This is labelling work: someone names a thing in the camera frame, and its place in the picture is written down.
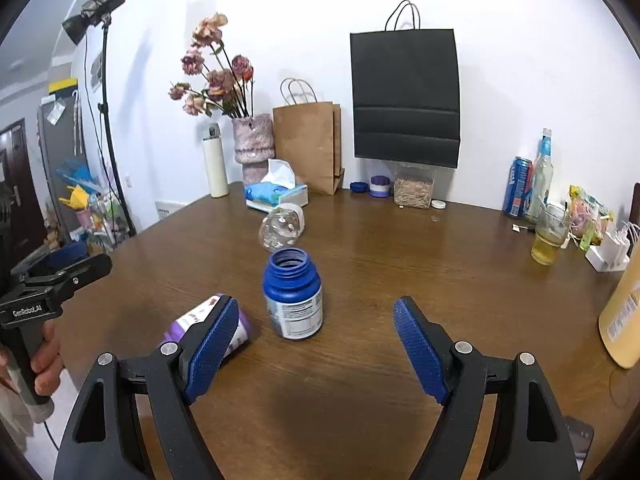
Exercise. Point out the grey refrigerator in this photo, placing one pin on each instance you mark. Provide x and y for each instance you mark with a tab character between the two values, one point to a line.
60	135

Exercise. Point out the dark wooden door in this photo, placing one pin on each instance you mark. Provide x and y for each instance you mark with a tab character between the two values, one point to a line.
17	185

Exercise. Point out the cluttered storage rack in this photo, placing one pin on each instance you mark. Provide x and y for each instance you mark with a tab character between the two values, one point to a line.
90	200

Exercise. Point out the small purple white jar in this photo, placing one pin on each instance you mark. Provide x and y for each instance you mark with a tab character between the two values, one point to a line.
379	186

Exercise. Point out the clear glass bottle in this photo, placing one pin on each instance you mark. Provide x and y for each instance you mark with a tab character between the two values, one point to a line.
541	180

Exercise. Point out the white power strip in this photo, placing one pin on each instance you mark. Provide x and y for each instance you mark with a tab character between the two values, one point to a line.
610	252

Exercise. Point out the clear container of seeds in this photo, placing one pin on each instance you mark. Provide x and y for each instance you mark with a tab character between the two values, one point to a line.
413	190

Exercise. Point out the purple pill bottle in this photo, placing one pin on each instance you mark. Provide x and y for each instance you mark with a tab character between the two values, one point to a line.
192	321

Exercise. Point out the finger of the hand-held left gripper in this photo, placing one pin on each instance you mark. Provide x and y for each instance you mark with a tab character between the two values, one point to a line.
92	266
55	259

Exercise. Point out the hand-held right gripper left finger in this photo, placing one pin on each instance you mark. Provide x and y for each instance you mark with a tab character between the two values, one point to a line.
212	345

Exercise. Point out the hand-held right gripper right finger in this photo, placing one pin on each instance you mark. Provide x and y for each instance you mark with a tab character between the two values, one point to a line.
420	350

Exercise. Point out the pink textured vase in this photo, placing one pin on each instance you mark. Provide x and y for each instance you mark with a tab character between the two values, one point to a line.
254	145

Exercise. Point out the brown paper bag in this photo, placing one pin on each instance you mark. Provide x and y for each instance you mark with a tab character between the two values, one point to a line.
307	145

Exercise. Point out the person's left hand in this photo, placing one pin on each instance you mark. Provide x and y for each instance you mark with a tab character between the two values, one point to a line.
47	355

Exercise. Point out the white thermos bottle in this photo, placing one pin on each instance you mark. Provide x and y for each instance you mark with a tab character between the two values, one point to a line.
215	165

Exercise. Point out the small white cap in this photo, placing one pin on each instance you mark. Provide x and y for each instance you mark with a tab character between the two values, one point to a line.
438	204

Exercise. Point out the dried pink flowers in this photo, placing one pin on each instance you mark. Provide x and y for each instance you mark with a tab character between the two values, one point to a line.
215	80

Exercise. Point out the blue tissue box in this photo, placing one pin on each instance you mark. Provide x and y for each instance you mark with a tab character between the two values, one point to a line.
275	192

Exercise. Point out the blue soda can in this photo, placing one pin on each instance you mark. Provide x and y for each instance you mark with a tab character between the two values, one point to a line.
518	187

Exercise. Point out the blue open pill bottle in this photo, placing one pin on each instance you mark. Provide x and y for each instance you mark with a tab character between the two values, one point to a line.
292	300

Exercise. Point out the clear plastic bottle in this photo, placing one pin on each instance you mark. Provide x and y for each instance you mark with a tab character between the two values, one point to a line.
281	227

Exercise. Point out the glass of yellow liquid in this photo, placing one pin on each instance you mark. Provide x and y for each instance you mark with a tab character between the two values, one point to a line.
550	240

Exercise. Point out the dark blue lid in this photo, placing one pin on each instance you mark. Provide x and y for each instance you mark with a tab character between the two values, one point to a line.
359	187

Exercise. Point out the black paper bag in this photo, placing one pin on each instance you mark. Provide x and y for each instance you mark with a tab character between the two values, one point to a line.
405	105

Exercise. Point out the studio light on stand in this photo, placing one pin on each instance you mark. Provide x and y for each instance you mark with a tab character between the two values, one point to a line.
106	110

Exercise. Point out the large yellow bottle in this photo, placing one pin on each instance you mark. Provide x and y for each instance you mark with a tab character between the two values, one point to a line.
622	320

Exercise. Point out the colourful snack packet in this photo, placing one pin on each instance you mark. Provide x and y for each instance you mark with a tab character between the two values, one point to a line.
587	210

